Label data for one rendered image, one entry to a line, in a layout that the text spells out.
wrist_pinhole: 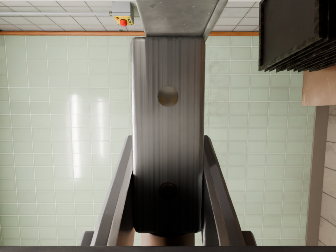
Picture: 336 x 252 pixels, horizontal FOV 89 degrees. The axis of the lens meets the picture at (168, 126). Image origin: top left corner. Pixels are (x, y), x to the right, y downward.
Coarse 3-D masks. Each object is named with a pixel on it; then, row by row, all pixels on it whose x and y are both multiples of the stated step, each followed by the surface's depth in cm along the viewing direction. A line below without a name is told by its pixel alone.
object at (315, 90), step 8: (304, 72) 80; (312, 72) 75; (320, 72) 71; (328, 72) 68; (304, 80) 80; (312, 80) 75; (320, 80) 71; (328, 80) 68; (304, 88) 80; (312, 88) 75; (320, 88) 71; (328, 88) 68; (304, 96) 79; (312, 96) 75; (320, 96) 71; (328, 96) 68; (304, 104) 79; (312, 104) 75; (320, 104) 71; (328, 104) 68
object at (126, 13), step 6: (114, 6) 90; (120, 6) 90; (126, 6) 90; (114, 12) 90; (120, 12) 90; (126, 12) 90; (132, 12) 95; (114, 18) 93; (120, 18) 93; (126, 18) 93; (132, 18) 95; (132, 24) 99
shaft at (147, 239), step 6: (144, 234) 9; (150, 234) 8; (186, 234) 8; (192, 234) 9; (144, 240) 9; (150, 240) 8; (156, 240) 8; (162, 240) 8; (168, 240) 8; (174, 240) 8; (180, 240) 8; (186, 240) 8; (192, 240) 9
